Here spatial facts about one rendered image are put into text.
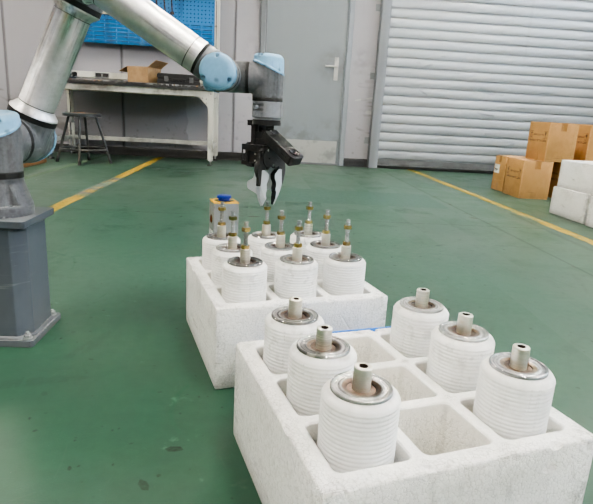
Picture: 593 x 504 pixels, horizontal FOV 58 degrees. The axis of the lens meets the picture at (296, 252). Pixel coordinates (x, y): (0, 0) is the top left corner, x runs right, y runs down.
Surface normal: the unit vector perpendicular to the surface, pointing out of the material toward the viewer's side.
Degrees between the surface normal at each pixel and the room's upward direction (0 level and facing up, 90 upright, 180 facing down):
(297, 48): 90
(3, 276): 90
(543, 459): 90
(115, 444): 0
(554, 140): 90
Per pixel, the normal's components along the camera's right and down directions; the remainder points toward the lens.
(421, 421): 0.34, 0.25
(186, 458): 0.05, -0.97
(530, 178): 0.04, 0.25
